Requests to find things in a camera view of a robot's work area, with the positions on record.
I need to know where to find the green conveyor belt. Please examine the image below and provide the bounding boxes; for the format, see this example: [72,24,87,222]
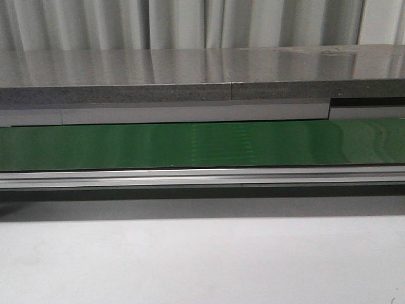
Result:
[1,118,404,172]

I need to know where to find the grey conveyor rear guard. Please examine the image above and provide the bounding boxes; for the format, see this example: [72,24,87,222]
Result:
[1,97,404,127]

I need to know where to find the white pleated curtain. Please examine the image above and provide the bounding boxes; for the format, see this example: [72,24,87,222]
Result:
[1,1,404,51]

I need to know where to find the aluminium conveyor front rail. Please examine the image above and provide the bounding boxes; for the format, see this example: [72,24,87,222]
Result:
[1,165,404,190]

